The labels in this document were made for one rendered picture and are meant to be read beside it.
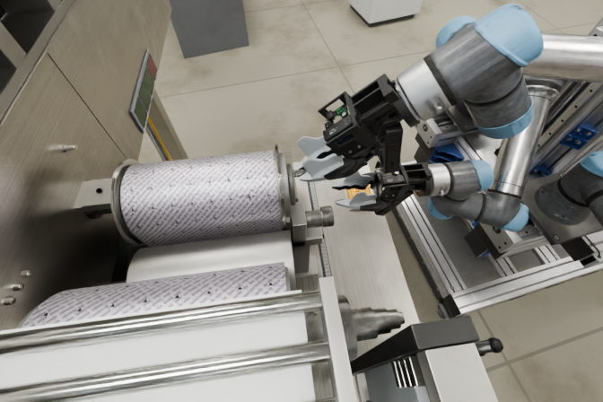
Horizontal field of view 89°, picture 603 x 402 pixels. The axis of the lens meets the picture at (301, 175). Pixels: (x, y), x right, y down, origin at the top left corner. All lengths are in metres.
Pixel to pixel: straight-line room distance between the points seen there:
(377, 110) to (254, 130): 1.99
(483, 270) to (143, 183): 1.60
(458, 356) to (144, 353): 0.24
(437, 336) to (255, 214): 0.32
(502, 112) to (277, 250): 0.38
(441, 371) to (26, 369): 0.30
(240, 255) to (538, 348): 1.76
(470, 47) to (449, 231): 1.47
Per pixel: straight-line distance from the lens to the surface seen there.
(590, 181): 1.17
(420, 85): 0.43
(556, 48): 0.68
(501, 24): 0.44
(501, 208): 0.89
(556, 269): 1.99
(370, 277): 0.86
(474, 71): 0.43
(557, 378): 2.08
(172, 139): 1.62
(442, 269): 1.70
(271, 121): 2.44
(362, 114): 0.45
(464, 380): 0.29
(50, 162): 0.56
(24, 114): 0.55
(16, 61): 0.57
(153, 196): 0.52
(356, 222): 0.91
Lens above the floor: 1.70
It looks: 55 degrees down
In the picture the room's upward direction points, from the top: straight up
